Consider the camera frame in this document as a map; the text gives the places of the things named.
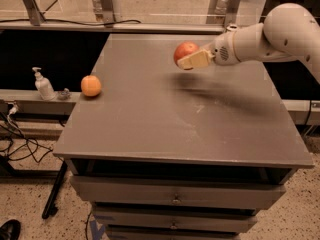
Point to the small grey metal object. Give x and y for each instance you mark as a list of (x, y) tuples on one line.
[(65, 94)]

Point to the metal bracket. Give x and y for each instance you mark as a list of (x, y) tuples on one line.
[(106, 11), (36, 18), (222, 12)]

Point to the grey drawer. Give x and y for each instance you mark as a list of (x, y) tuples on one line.
[(176, 193), (173, 218)]

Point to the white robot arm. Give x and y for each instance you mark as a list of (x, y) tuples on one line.
[(289, 32)]

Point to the middle metal bracket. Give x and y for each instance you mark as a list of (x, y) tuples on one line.
[(106, 11)]

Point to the black shoe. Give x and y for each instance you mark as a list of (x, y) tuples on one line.
[(10, 230)]

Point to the top grey drawer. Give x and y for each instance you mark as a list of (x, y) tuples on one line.
[(176, 193)]

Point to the red apple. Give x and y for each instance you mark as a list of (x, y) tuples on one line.
[(184, 49)]

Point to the middle grey drawer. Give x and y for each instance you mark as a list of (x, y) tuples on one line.
[(173, 218)]

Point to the grey metal rail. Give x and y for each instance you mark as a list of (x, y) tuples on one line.
[(127, 27)]

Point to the orange fruit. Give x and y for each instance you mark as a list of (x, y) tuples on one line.
[(91, 86)]

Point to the grey side ledge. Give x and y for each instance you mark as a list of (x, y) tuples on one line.
[(30, 102)]

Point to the white pump bottle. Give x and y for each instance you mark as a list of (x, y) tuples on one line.
[(43, 85)]

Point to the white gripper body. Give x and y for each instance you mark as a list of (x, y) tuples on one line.
[(222, 50)]

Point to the grey drawer cabinet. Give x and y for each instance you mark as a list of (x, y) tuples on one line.
[(155, 121)]

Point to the left metal bracket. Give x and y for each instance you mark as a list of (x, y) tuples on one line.
[(36, 18)]

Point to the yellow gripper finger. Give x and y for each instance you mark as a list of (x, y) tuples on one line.
[(199, 59)]

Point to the black floor bar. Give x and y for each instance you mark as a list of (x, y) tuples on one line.
[(50, 207)]

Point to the right metal bracket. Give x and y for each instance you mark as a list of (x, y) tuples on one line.
[(222, 12)]

